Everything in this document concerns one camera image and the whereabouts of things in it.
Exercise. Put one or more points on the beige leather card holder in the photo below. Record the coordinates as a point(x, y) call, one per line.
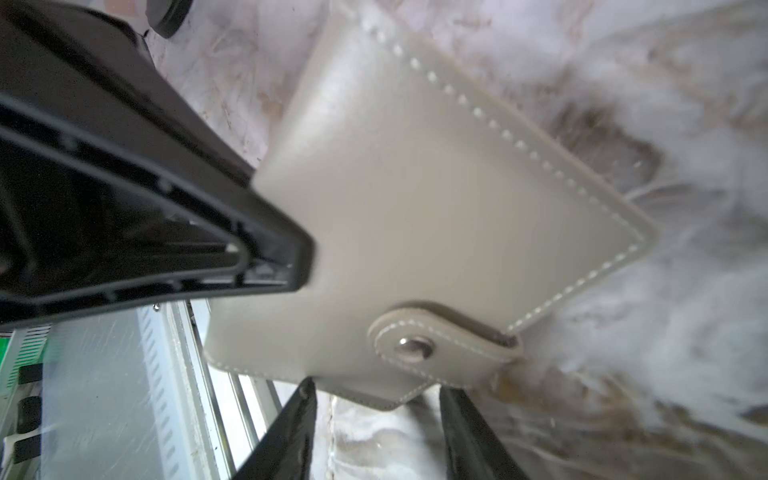
point(443, 224)

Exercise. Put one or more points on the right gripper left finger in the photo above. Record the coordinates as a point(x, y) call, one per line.
point(285, 451)

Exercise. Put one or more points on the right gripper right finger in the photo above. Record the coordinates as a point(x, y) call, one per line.
point(473, 450)

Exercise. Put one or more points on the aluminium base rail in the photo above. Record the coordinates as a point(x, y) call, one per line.
point(126, 395)

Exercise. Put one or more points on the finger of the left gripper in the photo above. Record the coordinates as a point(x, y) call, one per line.
point(114, 193)

